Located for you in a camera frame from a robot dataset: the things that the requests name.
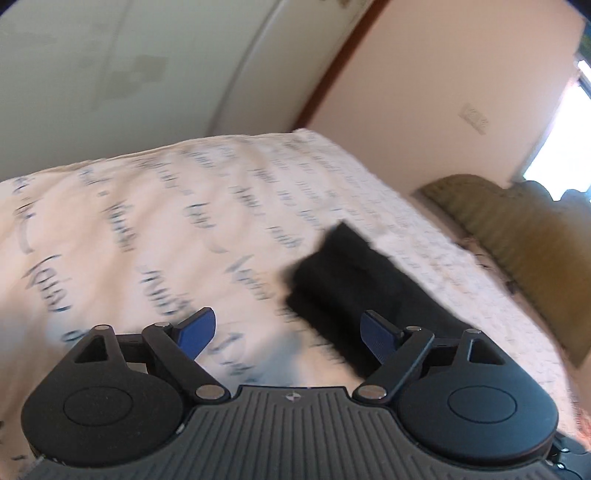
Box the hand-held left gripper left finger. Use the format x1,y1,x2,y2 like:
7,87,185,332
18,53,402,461
50,307,231,408

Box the white flowered wardrobe door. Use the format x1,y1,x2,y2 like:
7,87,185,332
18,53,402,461
0,0,375,183

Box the brown wooden door frame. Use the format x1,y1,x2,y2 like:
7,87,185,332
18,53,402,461
288,0,393,134

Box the white script-printed bedspread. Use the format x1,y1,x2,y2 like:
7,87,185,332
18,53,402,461
0,128,578,480

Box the olive padded headboard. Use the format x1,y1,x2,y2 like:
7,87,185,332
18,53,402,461
413,174,591,370

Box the black pants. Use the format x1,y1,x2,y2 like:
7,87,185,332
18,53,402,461
281,220,483,377

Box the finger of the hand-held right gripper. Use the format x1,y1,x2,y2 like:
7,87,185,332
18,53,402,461
551,434,591,480

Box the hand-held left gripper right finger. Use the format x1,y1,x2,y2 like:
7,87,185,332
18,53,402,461
352,309,523,405

